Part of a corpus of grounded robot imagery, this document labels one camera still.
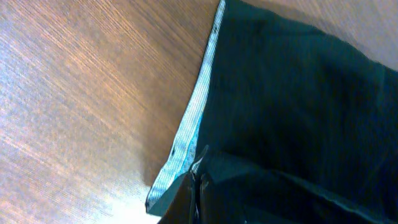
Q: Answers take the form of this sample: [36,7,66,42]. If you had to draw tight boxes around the black shorts with white stripe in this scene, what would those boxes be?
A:
[146,1,397,223]

